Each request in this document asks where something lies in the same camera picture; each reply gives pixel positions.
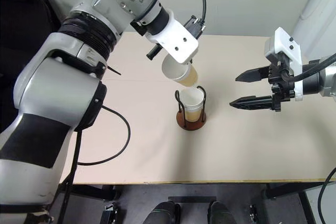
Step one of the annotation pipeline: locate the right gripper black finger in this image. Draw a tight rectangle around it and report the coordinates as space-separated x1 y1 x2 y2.
235 67 271 83
229 95 275 111

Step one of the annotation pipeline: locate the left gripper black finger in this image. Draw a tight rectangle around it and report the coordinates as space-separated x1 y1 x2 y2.
187 50 198 66

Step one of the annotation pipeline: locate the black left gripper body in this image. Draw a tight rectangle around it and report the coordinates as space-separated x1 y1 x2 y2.
146 43 163 61

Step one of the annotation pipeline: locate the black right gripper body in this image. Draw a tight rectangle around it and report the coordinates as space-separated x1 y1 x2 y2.
267 60 297 114

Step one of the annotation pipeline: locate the tan paper cup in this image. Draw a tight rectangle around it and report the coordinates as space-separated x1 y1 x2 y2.
161 55 200 89
183 106 203 123
179 88 205 111

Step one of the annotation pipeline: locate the black zip tie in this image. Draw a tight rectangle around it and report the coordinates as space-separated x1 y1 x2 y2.
106 65 122 76

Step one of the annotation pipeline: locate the black flat plate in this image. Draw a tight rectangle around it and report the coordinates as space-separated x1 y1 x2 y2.
167 196 217 204

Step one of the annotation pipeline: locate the dark rounded shape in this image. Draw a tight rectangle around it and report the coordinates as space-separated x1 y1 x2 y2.
146 201 181 224
207 200 233 224

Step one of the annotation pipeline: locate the black office chair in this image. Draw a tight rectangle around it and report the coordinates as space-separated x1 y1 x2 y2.
0 0 64 130

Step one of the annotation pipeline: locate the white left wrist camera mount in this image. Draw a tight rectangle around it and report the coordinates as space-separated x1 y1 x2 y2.
145 8 200 65

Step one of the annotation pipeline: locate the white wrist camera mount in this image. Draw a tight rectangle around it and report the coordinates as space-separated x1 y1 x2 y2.
264 27 304 102
145 8 200 65

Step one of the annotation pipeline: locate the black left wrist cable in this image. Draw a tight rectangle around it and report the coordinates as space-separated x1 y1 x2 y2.
136 0 207 39

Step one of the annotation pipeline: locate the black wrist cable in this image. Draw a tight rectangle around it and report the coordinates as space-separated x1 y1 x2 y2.
282 52 336 83
136 0 207 39

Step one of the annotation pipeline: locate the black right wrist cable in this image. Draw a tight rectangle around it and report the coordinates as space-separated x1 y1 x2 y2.
282 52 336 83

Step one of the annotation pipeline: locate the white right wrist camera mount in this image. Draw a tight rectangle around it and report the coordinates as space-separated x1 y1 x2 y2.
264 27 304 102

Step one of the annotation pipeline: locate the black wire cup rack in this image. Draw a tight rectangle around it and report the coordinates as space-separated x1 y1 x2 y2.
175 85 208 132

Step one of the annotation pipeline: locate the black left elbow cable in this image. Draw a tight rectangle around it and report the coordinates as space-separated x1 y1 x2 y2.
56 104 131 224

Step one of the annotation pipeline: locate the black elbow cable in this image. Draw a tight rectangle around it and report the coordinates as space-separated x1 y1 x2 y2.
56 104 131 224
319 167 336 224

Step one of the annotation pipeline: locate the black metal table frame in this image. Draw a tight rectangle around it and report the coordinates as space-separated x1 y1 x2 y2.
49 182 336 224

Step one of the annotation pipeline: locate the black right elbow cable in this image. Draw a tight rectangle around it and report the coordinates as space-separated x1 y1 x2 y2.
319 167 336 224

